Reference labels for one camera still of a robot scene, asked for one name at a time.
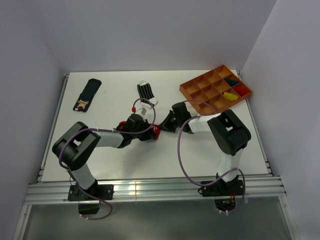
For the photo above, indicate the red rolled sock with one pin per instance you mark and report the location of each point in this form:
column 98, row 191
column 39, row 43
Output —
column 241, row 91

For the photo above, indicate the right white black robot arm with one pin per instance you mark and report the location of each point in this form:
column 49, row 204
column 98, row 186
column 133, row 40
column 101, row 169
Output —
column 229, row 132

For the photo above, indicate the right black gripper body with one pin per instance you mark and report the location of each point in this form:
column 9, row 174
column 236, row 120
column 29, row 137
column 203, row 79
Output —
column 175, row 121

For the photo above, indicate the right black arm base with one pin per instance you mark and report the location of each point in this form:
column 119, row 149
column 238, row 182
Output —
column 223, row 189

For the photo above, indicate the black white striped sock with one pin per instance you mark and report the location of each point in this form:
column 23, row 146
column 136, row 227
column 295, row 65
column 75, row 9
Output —
column 145, row 91

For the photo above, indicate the yellow rolled sock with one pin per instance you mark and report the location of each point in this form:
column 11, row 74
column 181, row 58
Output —
column 230, row 96

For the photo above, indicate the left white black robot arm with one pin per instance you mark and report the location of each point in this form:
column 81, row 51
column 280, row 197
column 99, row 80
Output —
column 75, row 147

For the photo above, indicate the red Christmas sock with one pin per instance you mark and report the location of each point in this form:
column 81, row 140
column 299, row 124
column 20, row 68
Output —
column 124, row 127

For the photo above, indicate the navy patterned sock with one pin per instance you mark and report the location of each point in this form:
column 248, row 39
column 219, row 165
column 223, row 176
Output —
column 86, row 96

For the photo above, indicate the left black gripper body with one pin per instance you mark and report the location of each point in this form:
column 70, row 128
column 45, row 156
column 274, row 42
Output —
column 139, row 135

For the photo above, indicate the orange compartment tray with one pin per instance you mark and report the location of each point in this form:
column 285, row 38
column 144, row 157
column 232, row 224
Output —
column 205, row 92

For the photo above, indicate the dark green rolled sock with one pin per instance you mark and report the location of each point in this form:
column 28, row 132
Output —
column 231, row 82

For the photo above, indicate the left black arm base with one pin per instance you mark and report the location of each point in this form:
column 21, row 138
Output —
column 90, row 200

